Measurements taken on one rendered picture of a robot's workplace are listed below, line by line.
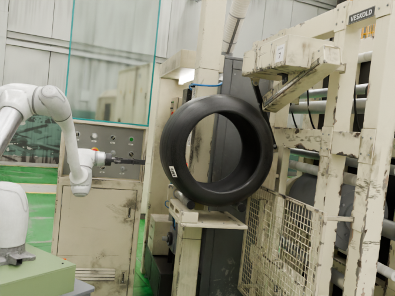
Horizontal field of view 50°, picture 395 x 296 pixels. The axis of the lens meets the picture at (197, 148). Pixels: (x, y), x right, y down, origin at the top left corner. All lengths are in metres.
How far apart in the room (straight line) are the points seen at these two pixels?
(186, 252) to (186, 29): 10.04
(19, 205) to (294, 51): 1.36
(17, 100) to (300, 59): 1.30
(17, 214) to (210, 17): 1.60
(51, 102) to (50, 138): 9.07
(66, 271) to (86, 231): 1.25
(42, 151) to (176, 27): 4.88
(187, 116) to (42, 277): 1.03
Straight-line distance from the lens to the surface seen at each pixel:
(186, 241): 2.65
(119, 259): 2.97
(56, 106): 2.03
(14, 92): 2.09
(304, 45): 2.12
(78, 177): 2.38
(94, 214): 2.88
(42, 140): 11.06
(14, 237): 1.68
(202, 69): 2.57
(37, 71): 11.13
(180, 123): 2.14
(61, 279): 1.68
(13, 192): 1.66
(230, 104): 2.19
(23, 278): 1.57
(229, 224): 2.31
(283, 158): 2.69
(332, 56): 2.08
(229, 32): 3.14
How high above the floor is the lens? 1.31
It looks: 3 degrees down
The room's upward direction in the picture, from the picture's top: 6 degrees clockwise
